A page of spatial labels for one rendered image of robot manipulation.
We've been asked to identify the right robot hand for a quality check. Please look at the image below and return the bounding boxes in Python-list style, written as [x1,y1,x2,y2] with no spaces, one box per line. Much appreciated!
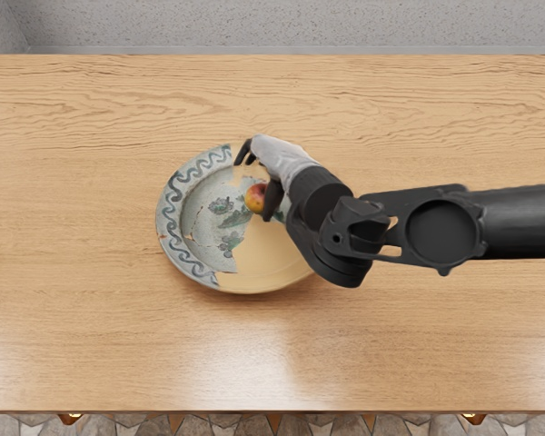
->
[233,134,322,223]

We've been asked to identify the red yellow fruit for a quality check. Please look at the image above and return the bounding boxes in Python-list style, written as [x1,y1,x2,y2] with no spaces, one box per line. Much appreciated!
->
[244,182,269,214]

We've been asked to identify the patterned ceramic plate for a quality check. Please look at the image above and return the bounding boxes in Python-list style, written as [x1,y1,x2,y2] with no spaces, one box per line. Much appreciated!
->
[155,144,317,295]

